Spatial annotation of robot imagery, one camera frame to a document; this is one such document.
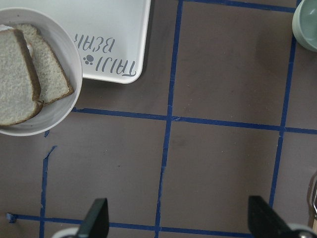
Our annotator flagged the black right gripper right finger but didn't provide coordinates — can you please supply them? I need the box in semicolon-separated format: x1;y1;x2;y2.
248;196;295;238

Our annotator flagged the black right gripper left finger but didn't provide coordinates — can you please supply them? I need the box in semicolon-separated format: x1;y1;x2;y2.
77;198;109;238

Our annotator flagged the bread slice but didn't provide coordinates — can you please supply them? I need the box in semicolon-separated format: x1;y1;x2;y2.
14;23;74;106
0;25;43;126

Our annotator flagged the white round plate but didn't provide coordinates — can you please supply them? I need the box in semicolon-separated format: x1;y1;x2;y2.
0;7;83;136

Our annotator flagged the wooden cutting board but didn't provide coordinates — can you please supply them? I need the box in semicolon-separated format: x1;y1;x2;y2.
307;172;317;234

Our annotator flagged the white bear tray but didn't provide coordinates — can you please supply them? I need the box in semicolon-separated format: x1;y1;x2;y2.
0;0;151;84

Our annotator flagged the green bowl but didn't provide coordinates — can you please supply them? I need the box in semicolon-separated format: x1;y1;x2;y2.
292;0;317;52

